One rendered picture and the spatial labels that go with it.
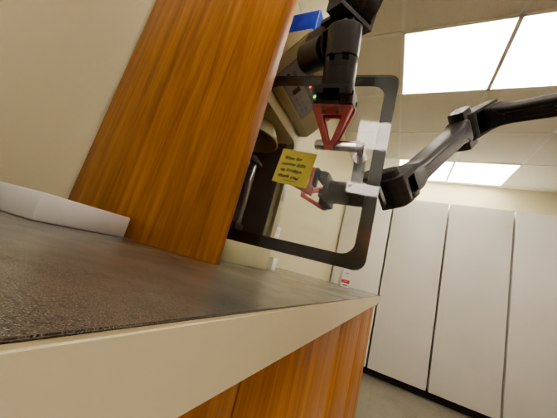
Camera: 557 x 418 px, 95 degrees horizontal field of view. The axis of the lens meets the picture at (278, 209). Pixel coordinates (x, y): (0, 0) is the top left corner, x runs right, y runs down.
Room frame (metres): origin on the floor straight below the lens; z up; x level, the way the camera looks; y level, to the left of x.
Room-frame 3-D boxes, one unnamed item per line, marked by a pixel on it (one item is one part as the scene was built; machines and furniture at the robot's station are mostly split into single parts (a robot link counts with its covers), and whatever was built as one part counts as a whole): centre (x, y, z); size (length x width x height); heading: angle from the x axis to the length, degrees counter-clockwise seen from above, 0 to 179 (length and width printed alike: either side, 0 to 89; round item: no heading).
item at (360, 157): (0.44, -0.08, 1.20); 0.10 x 0.05 x 0.03; 69
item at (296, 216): (0.50, -0.03, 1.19); 0.30 x 0.01 x 0.40; 69
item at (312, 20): (0.59, 0.05, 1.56); 0.10 x 0.10 x 0.09; 63
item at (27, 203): (0.45, 0.35, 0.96); 0.16 x 0.12 x 0.04; 165
